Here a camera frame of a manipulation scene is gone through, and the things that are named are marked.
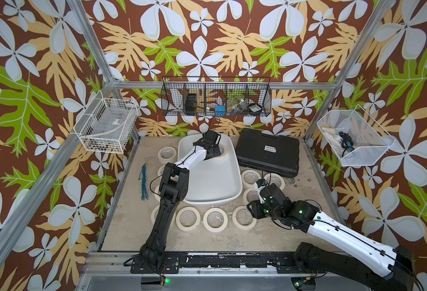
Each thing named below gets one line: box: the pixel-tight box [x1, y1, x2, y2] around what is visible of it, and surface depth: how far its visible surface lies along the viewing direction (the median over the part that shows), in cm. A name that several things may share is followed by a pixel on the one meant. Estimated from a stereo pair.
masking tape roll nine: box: [175, 206, 201, 232], surface depth 85 cm
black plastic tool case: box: [235, 128, 300, 178], surface depth 106 cm
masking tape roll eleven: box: [232, 205, 258, 231], surface depth 85 cm
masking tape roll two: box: [157, 146, 178, 165], surface depth 113 cm
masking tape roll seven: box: [240, 169, 262, 189], surface depth 101 cm
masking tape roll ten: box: [203, 207, 229, 233], surface depth 86 cm
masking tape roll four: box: [263, 172, 286, 191], surface depth 100 cm
